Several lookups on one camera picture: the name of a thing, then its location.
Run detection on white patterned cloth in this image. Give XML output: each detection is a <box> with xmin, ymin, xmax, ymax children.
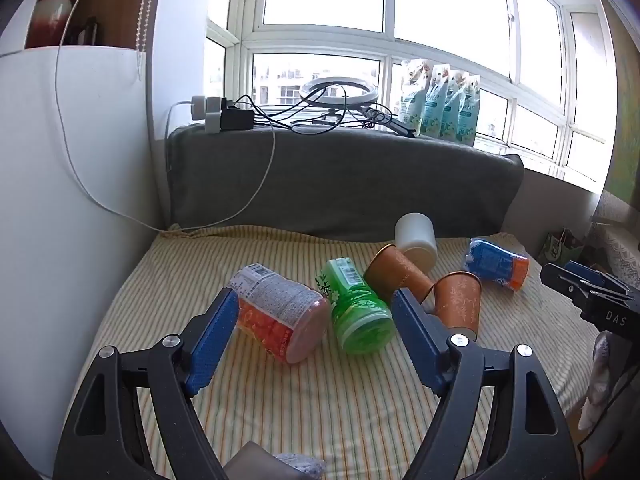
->
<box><xmin>589</xmin><ymin>189</ymin><xmax>640</xmax><ymax>281</ymax></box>

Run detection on striped bed sheet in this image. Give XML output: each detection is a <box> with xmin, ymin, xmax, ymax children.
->
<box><xmin>65</xmin><ymin>224</ymin><xmax>603</xmax><ymax>480</ymax></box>

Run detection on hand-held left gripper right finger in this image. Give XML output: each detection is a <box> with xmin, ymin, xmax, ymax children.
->
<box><xmin>390</xmin><ymin>288</ymin><xmax>584</xmax><ymax>480</ymax></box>

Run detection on black light stand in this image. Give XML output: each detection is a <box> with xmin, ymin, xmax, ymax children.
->
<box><xmin>314</xmin><ymin>104</ymin><xmax>418</xmax><ymax>139</ymax></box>

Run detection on green white refill pouch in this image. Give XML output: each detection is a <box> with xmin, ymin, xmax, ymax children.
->
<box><xmin>394</xmin><ymin>58</ymin><xmax>435</xmax><ymax>134</ymax></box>
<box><xmin>454</xmin><ymin>73</ymin><xmax>482</xmax><ymax>147</ymax></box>
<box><xmin>439</xmin><ymin>69</ymin><xmax>471</xmax><ymax>142</ymax></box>
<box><xmin>419</xmin><ymin>63</ymin><xmax>453</xmax><ymax>139</ymax></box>

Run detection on beaded blind cord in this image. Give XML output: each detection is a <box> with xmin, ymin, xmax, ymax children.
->
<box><xmin>133</xmin><ymin>0</ymin><xmax>153</xmax><ymax>84</ymax></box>

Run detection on grey cushion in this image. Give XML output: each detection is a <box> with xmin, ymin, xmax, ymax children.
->
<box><xmin>166</xmin><ymin>122</ymin><xmax>525</xmax><ymax>244</ymax></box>

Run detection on brown paper cup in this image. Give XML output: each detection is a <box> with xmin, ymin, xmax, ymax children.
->
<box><xmin>363</xmin><ymin>243</ymin><xmax>437</xmax><ymax>312</ymax></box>
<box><xmin>432</xmin><ymin>271</ymin><xmax>483</xmax><ymax>342</ymax></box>

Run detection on red bottle with white label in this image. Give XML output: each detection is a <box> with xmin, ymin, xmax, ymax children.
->
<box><xmin>229</xmin><ymin>262</ymin><xmax>332</xmax><ymax>363</ymax></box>

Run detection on green cardboard box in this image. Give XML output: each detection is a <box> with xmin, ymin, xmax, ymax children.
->
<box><xmin>541</xmin><ymin>229</ymin><xmax>585</xmax><ymax>263</ymax></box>

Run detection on yellow green curtain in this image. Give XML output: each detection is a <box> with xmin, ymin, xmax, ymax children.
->
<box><xmin>597</xmin><ymin>0</ymin><xmax>640</xmax><ymax>201</ymax></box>

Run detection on ring light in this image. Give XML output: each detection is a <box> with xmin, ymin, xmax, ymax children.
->
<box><xmin>299</xmin><ymin>77</ymin><xmax>373</xmax><ymax>112</ymax></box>

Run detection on white window frame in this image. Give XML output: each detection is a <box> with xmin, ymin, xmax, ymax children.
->
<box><xmin>204</xmin><ymin>0</ymin><xmax>620</xmax><ymax>196</ymax></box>

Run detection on person's left hand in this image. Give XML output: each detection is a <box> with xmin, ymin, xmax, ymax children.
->
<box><xmin>271</xmin><ymin>452</ymin><xmax>327</xmax><ymax>480</ymax></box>

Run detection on blue bottle with orange cap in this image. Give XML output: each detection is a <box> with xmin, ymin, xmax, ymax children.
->
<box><xmin>463</xmin><ymin>237</ymin><xmax>531</xmax><ymax>292</ymax></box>

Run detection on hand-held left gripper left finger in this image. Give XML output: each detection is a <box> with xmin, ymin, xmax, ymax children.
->
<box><xmin>52</xmin><ymin>287</ymin><xmax>241</xmax><ymax>480</ymax></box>

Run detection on red and white shelf item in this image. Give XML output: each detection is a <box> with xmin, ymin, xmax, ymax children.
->
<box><xmin>26</xmin><ymin>0</ymin><xmax>75</xmax><ymax>49</ymax></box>

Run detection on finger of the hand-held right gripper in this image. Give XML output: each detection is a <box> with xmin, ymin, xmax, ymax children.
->
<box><xmin>565</xmin><ymin>260</ymin><xmax>632</xmax><ymax>295</ymax></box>
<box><xmin>539</xmin><ymin>262</ymin><xmax>601</xmax><ymax>311</ymax></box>

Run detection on person's right hand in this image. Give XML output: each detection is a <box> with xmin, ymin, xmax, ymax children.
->
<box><xmin>577</xmin><ymin>332</ymin><xmax>617</xmax><ymax>432</ymax></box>

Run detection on white cabinet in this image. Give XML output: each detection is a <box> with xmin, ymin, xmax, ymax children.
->
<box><xmin>0</xmin><ymin>44</ymin><xmax>173</xmax><ymax>466</ymax></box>

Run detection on white plastic cup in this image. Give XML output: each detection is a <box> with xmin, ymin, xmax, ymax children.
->
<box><xmin>394</xmin><ymin>213</ymin><xmax>439</xmax><ymax>270</ymax></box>

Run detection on white charger plug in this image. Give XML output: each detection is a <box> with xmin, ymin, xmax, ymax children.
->
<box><xmin>191</xmin><ymin>95</ymin><xmax>222</xmax><ymax>122</ymax></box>

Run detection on black power adapter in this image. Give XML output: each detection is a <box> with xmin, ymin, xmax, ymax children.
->
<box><xmin>220</xmin><ymin>105</ymin><xmax>255</xmax><ymax>132</ymax></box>

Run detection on black cables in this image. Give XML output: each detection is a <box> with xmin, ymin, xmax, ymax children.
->
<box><xmin>227</xmin><ymin>91</ymin><xmax>386</xmax><ymax>137</ymax></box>

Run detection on green plastic bottle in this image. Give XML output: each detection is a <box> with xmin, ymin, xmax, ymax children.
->
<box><xmin>315</xmin><ymin>257</ymin><xmax>396</xmax><ymax>356</ymax></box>

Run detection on long white cable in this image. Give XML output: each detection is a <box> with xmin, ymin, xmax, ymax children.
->
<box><xmin>53</xmin><ymin>0</ymin><xmax>277</xmax><ymax>237</ymax></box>

